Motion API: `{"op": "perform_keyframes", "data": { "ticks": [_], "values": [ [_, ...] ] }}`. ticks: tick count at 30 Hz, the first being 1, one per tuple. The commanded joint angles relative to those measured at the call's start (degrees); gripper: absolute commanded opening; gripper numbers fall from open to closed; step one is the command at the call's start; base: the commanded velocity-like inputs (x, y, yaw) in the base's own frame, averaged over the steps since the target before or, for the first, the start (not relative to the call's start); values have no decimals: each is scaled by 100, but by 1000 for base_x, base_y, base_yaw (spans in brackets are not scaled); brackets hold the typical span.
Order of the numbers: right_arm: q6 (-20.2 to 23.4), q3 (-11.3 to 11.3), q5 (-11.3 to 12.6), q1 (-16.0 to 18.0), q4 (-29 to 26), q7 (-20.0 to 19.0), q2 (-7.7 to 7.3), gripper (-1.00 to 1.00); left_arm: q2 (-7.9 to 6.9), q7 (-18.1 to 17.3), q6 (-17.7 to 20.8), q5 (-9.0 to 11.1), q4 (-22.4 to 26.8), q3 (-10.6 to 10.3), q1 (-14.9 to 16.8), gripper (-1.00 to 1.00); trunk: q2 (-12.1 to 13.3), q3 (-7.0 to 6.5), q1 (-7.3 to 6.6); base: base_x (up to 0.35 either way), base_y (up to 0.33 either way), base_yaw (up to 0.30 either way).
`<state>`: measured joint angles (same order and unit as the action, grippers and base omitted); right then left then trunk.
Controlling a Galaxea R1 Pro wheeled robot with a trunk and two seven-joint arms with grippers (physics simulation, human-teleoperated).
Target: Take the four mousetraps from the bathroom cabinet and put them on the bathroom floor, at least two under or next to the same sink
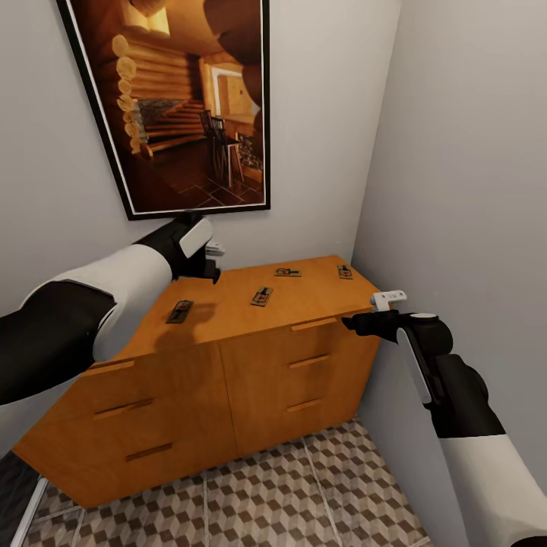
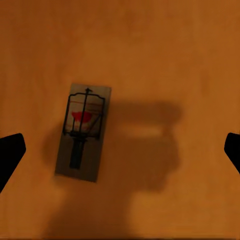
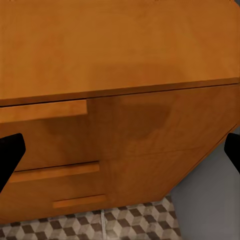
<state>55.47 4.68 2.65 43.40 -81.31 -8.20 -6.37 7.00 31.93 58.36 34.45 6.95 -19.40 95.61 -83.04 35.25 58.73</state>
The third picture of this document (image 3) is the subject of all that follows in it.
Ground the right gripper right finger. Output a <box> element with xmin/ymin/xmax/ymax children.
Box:
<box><xmin>224</xmin><ymin>133</ymin><xmax>240</xmax><ymax>173</ymax></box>

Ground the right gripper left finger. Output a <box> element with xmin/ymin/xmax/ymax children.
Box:
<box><xmin>0</xmin><ymin>133</ymin><xmax>26</xmax><ymax>193</ymax></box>

